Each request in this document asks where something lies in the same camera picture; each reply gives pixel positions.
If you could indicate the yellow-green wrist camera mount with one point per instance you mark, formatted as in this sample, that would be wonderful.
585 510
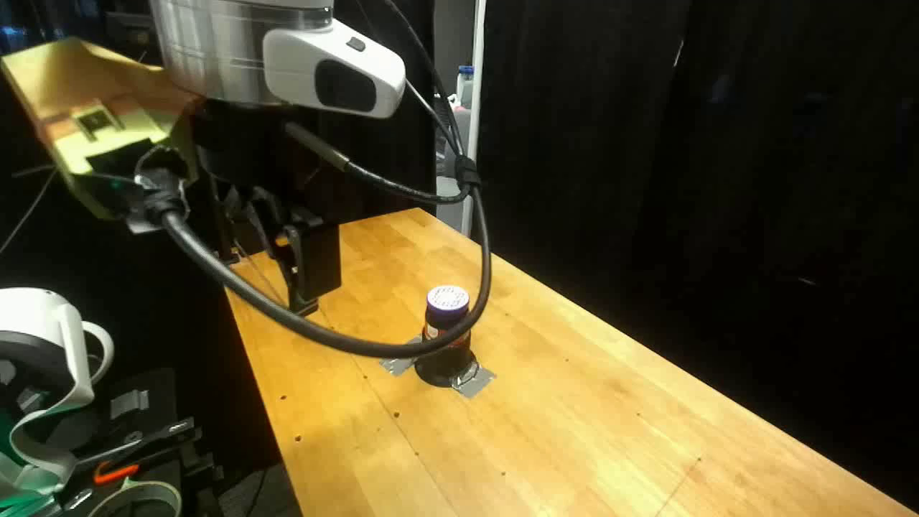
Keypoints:
87 115

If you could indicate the black curtain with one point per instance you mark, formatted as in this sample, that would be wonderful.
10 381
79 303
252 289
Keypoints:
708 162

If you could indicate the black can with white lid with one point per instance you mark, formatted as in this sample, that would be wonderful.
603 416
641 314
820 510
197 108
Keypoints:
445 316

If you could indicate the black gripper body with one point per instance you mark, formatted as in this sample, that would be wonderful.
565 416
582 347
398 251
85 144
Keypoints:
240 144

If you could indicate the white vertical post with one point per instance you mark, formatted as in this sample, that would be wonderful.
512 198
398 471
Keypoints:
474 144

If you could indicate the grey jug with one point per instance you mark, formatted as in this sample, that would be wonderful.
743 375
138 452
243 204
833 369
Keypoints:
454 129

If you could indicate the white rounded device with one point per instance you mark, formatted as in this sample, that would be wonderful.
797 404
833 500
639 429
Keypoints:
45 339

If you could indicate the plastic bottle with blue cap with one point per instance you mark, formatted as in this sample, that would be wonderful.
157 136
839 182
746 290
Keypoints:
467 83

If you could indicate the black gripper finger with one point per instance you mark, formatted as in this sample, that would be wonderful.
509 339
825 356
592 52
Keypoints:
267 215
318 263

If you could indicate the grey tape strip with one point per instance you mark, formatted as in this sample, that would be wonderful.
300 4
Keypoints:
471 382
401 363

